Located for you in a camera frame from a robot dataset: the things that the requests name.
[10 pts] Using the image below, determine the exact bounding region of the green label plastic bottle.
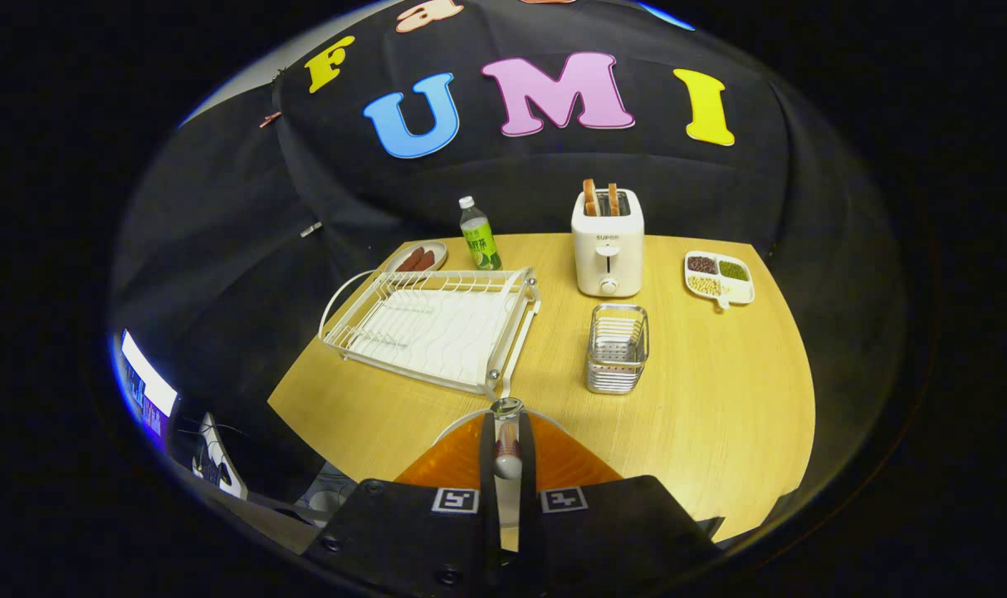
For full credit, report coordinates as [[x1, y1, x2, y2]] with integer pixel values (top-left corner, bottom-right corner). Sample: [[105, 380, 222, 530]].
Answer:
[[458, 195, 503, 272]]

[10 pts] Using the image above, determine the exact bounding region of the grey plate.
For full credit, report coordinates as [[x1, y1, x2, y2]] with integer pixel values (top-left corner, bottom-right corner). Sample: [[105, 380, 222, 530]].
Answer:
[[431, 407, 572, 532]]

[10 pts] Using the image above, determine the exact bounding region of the white divided dish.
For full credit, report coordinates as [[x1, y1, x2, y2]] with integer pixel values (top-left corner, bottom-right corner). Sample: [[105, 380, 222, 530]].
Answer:
[[683, 250, 755, 310]]

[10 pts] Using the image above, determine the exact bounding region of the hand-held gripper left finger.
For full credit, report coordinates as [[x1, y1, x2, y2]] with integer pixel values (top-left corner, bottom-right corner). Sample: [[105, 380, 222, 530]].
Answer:
[[302, 410, 501, 598]]

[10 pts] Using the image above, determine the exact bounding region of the computer monitor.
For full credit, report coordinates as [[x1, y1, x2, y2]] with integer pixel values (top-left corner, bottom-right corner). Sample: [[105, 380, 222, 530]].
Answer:
[[117, 330, 178, 441]]

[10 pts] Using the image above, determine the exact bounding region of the pink handled spoon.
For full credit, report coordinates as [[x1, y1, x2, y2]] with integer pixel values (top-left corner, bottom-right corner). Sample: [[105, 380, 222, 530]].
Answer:
[[489, 397, 525, 481]]

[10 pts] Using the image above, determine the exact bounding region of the white toaster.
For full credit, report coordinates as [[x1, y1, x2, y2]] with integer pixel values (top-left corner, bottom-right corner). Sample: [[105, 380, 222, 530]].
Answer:
[[571, 188, 645, 298]]

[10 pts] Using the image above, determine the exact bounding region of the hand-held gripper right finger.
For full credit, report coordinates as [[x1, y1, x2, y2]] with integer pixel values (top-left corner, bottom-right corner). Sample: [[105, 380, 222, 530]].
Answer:
[[516, 411, 726, 592]]

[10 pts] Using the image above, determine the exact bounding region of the white wire dish rack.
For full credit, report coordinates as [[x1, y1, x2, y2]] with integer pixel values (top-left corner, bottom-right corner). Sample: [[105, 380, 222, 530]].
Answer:
[[318, 266, 543, 401]]

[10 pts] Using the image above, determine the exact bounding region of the metal wire basket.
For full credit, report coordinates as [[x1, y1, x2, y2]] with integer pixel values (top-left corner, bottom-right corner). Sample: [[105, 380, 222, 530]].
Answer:
[[585, 303, 650, 395]]

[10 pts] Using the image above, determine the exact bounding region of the white angular object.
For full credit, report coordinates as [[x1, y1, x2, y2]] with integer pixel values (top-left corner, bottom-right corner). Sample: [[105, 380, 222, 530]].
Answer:
[[192, 413, 247, 499]]

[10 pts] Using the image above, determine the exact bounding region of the small beige plate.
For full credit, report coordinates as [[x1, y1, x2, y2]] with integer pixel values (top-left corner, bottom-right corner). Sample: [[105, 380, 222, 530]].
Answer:
[[384, 240, 449, 275]]

